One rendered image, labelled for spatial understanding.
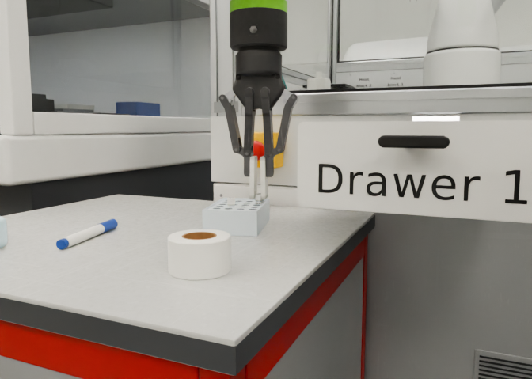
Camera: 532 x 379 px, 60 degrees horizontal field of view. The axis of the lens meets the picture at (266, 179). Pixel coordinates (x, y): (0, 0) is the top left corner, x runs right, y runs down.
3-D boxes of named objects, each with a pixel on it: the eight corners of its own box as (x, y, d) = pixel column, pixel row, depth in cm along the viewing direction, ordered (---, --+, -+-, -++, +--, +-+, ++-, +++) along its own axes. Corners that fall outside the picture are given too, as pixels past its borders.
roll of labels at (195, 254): (241, 274, 51) (240, 238, 50) (178, 284, 47) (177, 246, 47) (218, 258, 57) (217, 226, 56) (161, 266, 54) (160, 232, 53)
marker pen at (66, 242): (66, 251, 60) (65, 239, 60) (55, 250, 60) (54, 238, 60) (118, 228, 74) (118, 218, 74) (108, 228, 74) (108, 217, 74)
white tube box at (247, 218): (257, 236, 68) (256, 211, 68) (202, 234, 69) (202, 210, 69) (269, 220, 80) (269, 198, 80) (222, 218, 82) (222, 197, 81)
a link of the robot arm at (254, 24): (222, 6, 69) (283, 4, 67) (238, 24, 80) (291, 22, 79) (222, 48, 70) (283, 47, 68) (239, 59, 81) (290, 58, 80)
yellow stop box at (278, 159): (275, 168, 92) (275, 132, 91) (242, 167, 95) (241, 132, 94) (283, 166, 96) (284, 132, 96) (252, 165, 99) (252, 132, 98)
